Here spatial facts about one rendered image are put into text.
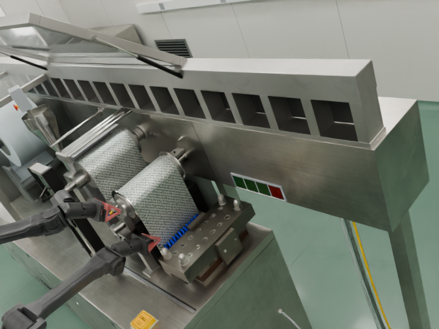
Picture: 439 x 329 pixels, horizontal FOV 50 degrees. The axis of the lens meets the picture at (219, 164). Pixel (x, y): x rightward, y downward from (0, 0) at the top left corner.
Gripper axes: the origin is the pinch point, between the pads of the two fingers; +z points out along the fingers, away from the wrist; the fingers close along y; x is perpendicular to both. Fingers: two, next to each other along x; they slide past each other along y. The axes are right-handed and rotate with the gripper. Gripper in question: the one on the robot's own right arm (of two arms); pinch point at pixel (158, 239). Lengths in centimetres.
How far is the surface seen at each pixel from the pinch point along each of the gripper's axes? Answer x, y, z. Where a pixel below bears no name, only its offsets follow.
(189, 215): 6.7, 0.3, 15.7
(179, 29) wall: 108, -299, 242
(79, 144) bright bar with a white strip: 35, -33, -16
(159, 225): 5.7, 0.2, 0.5
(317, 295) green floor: -60, 2, 110
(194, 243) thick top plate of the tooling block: 0.2, 12.4, 8.2
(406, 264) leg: 0, 76, 54
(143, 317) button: -24.6, 9.6, -13.6
